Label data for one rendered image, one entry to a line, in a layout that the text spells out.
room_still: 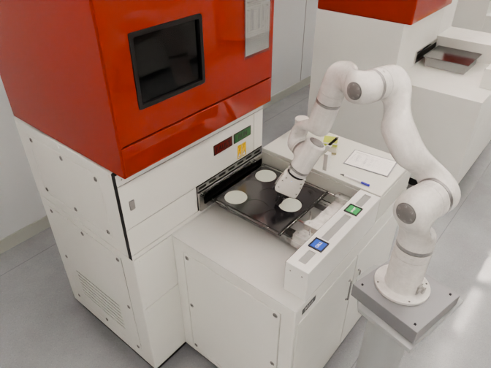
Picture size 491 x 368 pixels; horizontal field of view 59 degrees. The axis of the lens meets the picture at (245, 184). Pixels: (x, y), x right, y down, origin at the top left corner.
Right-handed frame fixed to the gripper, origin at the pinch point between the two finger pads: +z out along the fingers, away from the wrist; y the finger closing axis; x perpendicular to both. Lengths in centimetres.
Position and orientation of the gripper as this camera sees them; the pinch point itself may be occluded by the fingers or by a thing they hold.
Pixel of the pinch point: (278, 199)
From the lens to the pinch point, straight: 185.0
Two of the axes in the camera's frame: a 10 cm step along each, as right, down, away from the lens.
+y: 9.0, 3.8, 2.0
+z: -4.2, 7.3, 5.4
